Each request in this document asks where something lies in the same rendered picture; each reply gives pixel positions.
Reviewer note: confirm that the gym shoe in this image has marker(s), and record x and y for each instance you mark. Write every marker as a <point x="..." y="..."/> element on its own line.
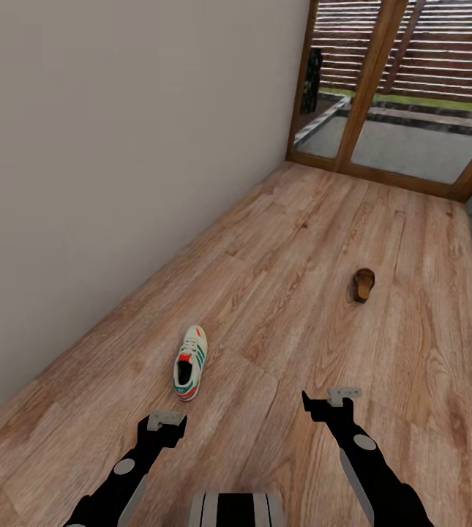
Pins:
<point x="189" y="364"/>

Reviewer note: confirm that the door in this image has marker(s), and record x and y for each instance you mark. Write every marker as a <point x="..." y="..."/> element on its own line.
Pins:
<point x="385" y="93"/>

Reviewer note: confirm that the sandal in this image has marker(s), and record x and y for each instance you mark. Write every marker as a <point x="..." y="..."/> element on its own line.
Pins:
<point x="364" y="280"/>

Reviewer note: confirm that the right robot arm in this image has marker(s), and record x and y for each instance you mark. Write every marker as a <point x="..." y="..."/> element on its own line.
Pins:
<point x="385" y="501"/>

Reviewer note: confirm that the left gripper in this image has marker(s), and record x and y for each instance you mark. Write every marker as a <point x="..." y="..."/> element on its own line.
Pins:
<point x="166" y="436"/>

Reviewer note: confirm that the robot trunk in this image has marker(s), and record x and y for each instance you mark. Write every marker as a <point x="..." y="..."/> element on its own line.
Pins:
<point x="235" y="510"/>

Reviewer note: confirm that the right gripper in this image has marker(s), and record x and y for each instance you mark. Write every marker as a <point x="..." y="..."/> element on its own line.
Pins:
<point x="322" y="411"/>

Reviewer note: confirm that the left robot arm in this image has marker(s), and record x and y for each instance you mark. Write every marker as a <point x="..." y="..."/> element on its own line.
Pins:
<point x="115" y="502"/>

